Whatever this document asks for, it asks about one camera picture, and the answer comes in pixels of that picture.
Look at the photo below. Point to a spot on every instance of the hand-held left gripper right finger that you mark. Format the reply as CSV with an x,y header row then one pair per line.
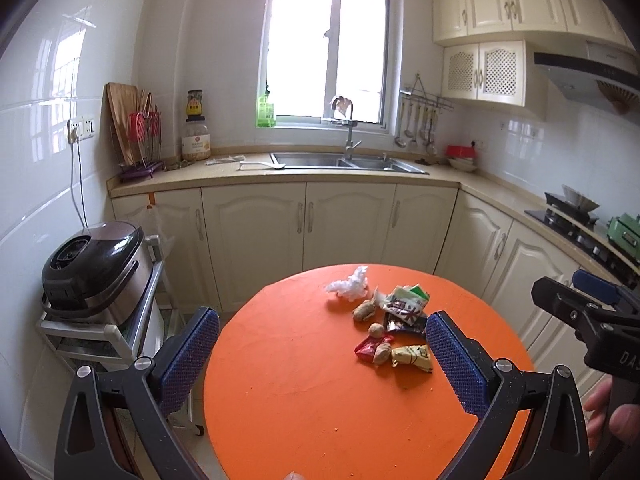
x,y
452,360

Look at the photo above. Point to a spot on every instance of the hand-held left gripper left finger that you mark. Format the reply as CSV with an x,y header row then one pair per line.
x,y
192,355

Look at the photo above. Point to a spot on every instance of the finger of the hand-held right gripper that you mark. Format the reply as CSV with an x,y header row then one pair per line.
x,y
597,285
562,300

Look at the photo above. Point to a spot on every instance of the yellow snack wrapper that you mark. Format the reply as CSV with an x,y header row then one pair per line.
x,y
412,357

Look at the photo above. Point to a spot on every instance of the dark snack packet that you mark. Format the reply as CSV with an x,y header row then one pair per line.
x,y
405,326

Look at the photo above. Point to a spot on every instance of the brown paper ball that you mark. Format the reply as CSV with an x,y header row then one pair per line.
x,y
363,311
376,331
383,353

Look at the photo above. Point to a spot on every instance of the white green snack packet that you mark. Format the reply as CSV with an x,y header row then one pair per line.
x,y
407,305

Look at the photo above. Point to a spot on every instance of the red snack wrapper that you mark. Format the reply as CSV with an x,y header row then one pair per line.
x,y
365,349

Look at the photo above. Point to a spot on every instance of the white tissue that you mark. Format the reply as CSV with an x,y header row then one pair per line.
x,y
350,285

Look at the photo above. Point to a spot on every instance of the person's right hand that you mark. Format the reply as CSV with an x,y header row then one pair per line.
x,y
597,410

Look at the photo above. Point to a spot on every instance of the black gas stove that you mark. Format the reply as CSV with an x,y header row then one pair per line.
x,y
575,232

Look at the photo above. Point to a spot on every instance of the green cooking pot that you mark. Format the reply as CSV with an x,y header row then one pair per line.
x,y
625,232

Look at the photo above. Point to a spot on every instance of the steel wok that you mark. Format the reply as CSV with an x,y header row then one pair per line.
x,y
580,197

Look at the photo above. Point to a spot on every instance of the metal kitchen cart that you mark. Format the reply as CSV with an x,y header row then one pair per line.
x,y
90,335

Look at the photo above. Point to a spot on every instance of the clear hanging plastic bag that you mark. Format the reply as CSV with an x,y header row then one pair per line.
x,y
160,232

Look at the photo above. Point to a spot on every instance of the dark rice cooker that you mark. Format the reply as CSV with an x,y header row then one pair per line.
x,y
95,270

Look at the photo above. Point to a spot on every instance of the cream lower kitchen cabinets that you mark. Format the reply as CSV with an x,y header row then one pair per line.
x,y
350,230

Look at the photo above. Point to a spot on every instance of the cream kitchen cabinets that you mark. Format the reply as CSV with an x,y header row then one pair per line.
x,y
500,5
350,230

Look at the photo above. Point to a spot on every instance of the white bowl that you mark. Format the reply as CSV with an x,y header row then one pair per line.
x,y
462,165

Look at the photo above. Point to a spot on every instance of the red plastic container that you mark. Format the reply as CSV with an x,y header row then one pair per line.
x,y
459,152

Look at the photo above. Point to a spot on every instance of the brown paper fan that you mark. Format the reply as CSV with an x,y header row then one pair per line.
x,y
620,97

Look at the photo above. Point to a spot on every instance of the dark scrub pad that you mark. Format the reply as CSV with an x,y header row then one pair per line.
x,y
430,162

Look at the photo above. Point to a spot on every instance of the purple dish rack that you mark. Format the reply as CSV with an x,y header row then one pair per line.
x,y
142,170

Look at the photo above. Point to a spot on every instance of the white cloth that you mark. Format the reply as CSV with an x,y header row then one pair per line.
x,y
225,160

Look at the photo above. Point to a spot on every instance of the steel skimmer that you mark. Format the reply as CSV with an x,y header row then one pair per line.
x,y
431,147

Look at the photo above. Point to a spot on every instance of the white rice paddle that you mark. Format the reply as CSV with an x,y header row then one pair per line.
x,y
260,165

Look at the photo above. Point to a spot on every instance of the glass jar with label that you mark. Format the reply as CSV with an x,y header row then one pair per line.
x,y
196,142

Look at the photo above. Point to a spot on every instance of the grey range hood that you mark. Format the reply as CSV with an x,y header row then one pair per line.
x,y
580,72

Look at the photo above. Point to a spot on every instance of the steel spoon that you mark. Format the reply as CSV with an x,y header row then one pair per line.
x,y
423,132

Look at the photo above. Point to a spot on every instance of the steel ladle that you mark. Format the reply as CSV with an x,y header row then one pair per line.
x,y
400,141

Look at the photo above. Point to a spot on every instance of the steel double sink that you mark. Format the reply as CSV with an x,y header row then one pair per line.
x,y
310,161

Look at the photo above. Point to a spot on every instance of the cream lattice door cabinet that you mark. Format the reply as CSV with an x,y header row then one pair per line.
x,y
495,72

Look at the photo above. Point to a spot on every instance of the steel kitchen faucet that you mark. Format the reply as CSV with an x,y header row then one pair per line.
x,y
351,140

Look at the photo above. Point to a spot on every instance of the dark sauce bottle yellow label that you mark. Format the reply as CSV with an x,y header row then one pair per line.
x,y
195,106

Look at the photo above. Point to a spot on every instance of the wooden cutting board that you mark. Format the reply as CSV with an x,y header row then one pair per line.
x,y
120,115

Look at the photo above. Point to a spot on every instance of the green dish soap bottle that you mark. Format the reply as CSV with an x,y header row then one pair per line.
x,y
266,112

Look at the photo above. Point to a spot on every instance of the beige rag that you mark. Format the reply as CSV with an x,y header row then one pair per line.
x,y
341,105

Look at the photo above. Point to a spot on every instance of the cream upper kitchen cabinets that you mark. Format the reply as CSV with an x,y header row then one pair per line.
x,y
500,5

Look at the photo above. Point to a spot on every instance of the white framed window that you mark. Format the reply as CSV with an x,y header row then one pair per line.
x,y
360,60

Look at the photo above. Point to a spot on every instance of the orange wall hook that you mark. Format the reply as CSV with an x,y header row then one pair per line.
x,y
151,199

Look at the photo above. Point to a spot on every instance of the wall outlet with plug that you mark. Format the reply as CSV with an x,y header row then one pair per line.
x,y
478,143

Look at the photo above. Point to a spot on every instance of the metal utensil rail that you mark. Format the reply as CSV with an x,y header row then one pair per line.
x,y
427,102

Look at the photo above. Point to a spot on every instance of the white wall socket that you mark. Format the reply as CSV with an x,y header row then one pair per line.
x,y
82,129

